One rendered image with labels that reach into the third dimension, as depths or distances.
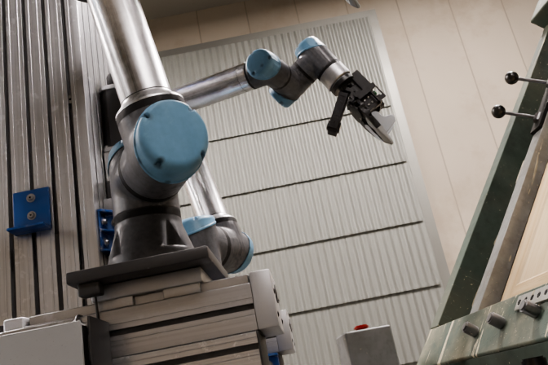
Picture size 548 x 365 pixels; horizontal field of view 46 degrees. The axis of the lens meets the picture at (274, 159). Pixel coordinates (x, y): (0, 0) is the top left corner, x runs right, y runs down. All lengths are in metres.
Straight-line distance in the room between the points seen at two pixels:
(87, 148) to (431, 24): 4.21
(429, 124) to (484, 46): 0.79
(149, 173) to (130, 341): 0.26
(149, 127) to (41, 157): 0.46
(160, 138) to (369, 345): 0.88
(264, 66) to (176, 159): 0.66
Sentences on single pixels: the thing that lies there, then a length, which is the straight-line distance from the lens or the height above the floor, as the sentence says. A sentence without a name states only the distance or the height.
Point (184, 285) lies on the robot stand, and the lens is 1.04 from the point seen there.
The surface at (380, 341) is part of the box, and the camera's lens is 1.67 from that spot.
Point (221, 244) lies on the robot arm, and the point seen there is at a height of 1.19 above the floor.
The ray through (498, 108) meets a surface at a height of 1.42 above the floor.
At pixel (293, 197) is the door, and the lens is 4.60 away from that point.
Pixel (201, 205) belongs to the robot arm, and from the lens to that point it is 1.76.
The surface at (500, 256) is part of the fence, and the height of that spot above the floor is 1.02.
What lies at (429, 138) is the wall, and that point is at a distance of 4.87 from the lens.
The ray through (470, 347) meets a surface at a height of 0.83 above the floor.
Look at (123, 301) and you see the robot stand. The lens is 1.06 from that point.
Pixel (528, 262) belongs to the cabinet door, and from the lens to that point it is 1.49.
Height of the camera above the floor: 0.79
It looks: 21 degrees up
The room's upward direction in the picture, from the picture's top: 11 degrees counter-clockwise
